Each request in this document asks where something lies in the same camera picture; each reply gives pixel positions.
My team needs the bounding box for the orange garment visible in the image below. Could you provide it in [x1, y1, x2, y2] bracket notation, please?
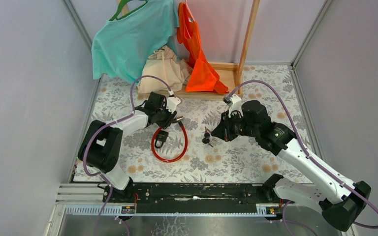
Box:
[177, 2, 228, 94]

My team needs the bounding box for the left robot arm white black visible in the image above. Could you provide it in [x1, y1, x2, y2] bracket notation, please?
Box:
[78, 92, 182, 202]

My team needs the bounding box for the black headed key bunch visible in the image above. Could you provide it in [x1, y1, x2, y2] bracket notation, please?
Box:
[202, 127, 214, 147]

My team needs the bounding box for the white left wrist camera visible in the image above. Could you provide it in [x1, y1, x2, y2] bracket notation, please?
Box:
[166, 91, 182, 113]

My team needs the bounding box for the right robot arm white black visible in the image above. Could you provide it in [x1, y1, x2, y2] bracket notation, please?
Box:
[211, 99, 371, 232]

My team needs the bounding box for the aluminium frame rail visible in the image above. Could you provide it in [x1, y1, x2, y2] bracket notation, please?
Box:
[56, 184, 348, 217]

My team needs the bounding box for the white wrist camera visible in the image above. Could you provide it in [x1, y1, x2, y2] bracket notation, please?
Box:
[166, 91, 182, 113]
[223, 94, 243, 118]

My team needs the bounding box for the wooden clothes rack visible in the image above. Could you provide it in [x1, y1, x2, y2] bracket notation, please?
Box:
[117, 0, 261, 102]

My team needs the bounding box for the teal t-shirt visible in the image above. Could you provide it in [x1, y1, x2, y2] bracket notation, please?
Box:
[91, 0, 179, 83]

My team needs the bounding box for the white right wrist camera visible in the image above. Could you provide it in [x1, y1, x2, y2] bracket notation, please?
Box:
[223, 94, 243, 118]

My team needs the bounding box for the beige cloth bag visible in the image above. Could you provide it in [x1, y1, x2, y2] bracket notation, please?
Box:
[137, 45, 192, 94]

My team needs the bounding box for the green clothes hanger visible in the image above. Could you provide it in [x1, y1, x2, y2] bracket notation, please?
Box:
[109, 0, 149, 22]

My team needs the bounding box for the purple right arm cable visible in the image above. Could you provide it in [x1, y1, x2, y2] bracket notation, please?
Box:
[224, 80, 378, 236]

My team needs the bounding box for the red cable lock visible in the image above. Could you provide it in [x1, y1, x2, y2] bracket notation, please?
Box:
[151, 117, 189, 163]

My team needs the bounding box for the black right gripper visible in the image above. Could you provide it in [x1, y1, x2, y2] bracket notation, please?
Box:
[211, 109, 258, 142]

